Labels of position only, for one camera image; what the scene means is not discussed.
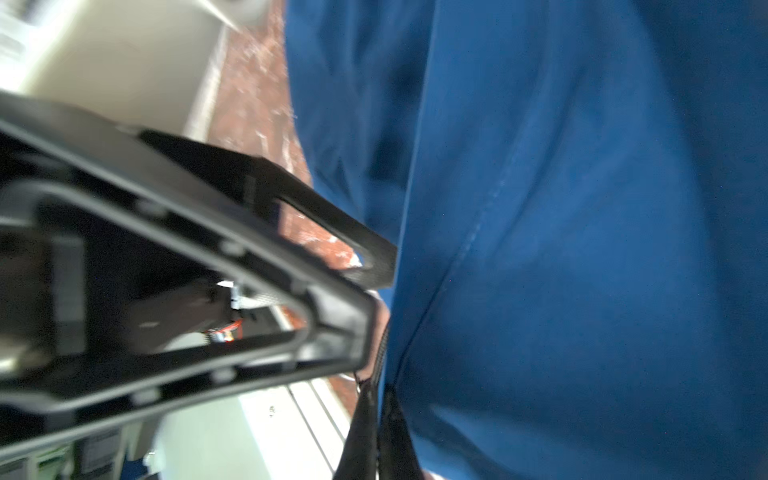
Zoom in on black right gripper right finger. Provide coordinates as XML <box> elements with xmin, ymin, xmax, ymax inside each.
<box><xmin>139</xmin><ymin>129</ymin><xmax>397</xmax><ymax>290</ymax></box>

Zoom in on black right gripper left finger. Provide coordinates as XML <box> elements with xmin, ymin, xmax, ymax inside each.
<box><xmin>1</xmin><ymin>93</ymin><xmax>377</xmax><ymax>460</ymax></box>

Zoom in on blue zip jacket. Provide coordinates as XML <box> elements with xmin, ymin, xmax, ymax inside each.
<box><xmin>285</xmin><ymin>1</ymin><xmax>767</xmax><ymax>479</ymax></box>

